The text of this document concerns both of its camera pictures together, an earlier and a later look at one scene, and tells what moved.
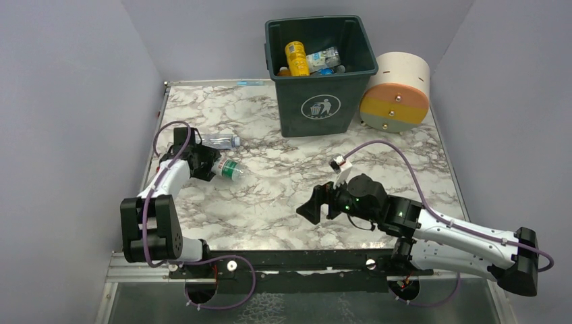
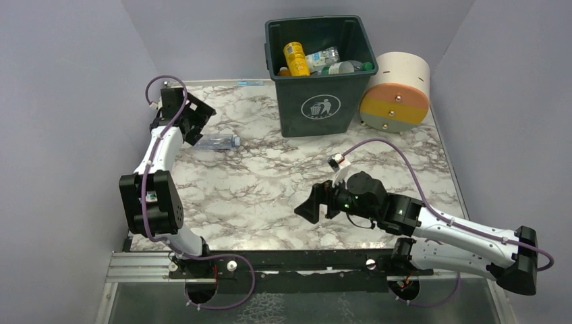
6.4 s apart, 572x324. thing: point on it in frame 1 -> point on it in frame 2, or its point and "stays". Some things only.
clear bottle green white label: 231,169 -> 347,67
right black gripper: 330,202 stays
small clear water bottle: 220,141 stays
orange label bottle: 284,71 stays
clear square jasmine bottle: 325,59 stays
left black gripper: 207,162 -> 196,119
